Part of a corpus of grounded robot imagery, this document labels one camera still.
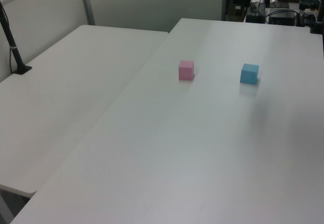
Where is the blue cube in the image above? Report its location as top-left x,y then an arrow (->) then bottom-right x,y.
239,63 -> 260,85

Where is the pink cube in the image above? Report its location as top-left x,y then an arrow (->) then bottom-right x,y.
178,60 -> 195,81

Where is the white side table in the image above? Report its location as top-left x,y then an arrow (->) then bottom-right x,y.
0,24 -> 170,199

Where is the small black box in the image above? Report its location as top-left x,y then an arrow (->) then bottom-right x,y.
246,5 -> 265,23

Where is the black electronics box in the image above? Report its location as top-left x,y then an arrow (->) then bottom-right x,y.
267,10 -> 297,26

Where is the black table clamp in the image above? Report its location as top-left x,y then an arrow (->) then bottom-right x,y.
309,0 -> 324,35

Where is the thin black pole cable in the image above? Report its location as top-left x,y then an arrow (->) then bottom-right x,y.
9,47 -> 16,73

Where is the black camera stand pole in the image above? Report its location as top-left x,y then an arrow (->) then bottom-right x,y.
0,1 -> 33,76

